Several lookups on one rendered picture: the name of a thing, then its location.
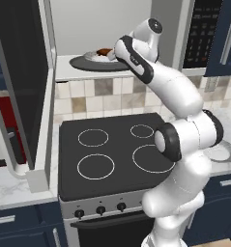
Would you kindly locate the black hob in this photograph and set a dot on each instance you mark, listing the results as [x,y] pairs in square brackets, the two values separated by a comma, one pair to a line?
[117,160]

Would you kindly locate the white microwave oven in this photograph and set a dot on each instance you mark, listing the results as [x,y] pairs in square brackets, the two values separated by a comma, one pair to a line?
[104,25]

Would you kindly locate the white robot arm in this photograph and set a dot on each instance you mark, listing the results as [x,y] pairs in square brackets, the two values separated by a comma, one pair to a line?
[184,93]

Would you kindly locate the navy wall cupboard door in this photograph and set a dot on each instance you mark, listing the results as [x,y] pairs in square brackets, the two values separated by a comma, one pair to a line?
[216,38]

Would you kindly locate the navy drawer front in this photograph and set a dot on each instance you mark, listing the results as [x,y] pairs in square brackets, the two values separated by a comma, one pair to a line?
[223,193]
[30,215]

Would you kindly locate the brown chicken drumstick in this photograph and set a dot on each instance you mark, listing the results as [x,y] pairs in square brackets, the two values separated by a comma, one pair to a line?
[104,51]

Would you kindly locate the grey and white plate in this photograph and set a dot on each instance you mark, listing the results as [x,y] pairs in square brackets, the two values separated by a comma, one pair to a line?
[221,153]

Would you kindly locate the grey wall socket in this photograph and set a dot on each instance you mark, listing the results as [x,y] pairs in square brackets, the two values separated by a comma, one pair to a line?
[212,84]

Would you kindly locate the grey oven front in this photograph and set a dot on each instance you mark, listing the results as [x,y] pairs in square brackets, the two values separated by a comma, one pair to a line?
[88,205]

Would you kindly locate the dark microwave turntable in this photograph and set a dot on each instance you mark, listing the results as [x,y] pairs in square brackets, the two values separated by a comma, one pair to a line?
[88,66]

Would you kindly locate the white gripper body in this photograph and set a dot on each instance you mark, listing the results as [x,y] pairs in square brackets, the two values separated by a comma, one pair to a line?
[111,55]

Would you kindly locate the navy base cupboard door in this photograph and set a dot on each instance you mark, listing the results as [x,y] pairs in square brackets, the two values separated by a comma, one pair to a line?
[23,239]
[216,222]

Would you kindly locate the red appliance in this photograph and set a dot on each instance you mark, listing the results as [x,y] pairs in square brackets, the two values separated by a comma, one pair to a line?
[4,112]

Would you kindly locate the microwave door with dark glass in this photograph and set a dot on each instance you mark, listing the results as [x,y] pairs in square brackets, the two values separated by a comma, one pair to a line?
[26,64]

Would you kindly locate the black oven knob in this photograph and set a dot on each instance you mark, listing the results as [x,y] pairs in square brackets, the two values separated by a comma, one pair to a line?
[121,206]
[79,213]
[101,210]

